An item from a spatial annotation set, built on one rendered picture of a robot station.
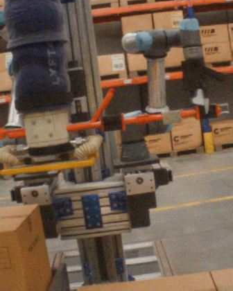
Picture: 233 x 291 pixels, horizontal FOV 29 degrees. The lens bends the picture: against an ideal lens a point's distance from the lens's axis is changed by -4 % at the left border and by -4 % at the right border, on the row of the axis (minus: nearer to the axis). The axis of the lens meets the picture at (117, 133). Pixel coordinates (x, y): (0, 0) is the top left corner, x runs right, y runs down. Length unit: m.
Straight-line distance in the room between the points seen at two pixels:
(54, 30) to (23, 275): 0.90
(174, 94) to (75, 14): 7.92
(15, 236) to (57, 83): 0.57
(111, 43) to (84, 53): 7.81
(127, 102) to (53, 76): 8.58
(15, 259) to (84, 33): 1.29
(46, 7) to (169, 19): 7.47
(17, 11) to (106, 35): 8.63
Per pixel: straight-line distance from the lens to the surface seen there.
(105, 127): 1.71
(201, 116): 1.74
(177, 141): 9.07
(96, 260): 2.56
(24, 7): 1.71
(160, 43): 1.82
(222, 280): 2.03
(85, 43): 2.49
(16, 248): 1.71
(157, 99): 2.29
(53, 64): 1.71
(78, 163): 1.64
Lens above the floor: 1.38
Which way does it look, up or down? 5 degrees down
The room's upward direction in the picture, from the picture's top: 8 degrees counter-clockwise
